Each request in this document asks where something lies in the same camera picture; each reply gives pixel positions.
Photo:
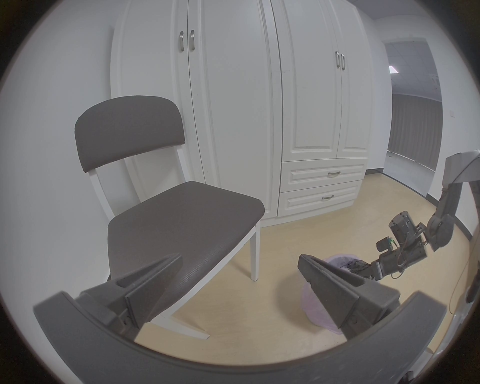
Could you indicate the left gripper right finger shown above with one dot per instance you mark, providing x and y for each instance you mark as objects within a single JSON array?
[{"x": 337, "y": 296}]

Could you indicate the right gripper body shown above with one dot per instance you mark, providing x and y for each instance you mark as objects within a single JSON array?
[{"x": 388, "y": 264}]

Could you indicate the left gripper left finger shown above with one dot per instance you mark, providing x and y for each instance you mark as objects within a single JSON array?
[{"x": 142, "y": 292}]

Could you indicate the purple plastic bag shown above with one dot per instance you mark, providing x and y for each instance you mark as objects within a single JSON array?
[{"x": 315, "y": 300}]

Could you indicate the black plastic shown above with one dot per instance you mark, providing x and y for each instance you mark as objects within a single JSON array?
[{"x": 356, "y": 265}]

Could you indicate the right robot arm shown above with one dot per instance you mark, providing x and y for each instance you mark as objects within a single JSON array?
[{"x": 440, "y": 228}]

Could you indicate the white trash bin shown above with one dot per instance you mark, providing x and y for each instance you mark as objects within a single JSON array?
[{"x": 330, "y": 324}]

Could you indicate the white chair grey cushions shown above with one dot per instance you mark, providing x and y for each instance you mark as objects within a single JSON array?
[{"x": 180, "y": 225}]

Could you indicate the grey curtain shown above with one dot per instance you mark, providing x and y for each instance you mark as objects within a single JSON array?
[{"x": 416, "y": 131}]

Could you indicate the white wardrobe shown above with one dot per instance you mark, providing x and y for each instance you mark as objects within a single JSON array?
[{"x": 243, "y": 93}]

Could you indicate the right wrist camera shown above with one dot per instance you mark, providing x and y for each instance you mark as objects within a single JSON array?
[{"x": 384, "y": 243}]

